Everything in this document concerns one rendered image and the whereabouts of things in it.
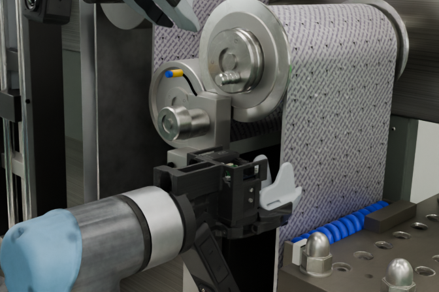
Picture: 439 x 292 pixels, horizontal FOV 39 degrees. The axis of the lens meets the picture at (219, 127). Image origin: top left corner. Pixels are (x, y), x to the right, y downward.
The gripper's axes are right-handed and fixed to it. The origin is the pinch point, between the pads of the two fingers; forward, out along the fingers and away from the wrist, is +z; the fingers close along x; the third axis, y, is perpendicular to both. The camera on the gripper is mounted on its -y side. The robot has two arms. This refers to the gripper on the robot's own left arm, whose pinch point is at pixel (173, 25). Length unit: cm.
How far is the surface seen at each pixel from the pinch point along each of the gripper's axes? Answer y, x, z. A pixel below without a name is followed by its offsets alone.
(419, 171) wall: 100, 111, 277
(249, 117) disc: -1.3, -0.9, 15.8
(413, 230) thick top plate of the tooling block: -0.7, -13.8, 40.0
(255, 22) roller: 7.2, -1.2, 8.4
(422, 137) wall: 115, 111, 264
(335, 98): 7.2, -5.2, 22.9
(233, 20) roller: 7.1, 2.2, 8.4
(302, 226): -8.2, -5.6, 29.2
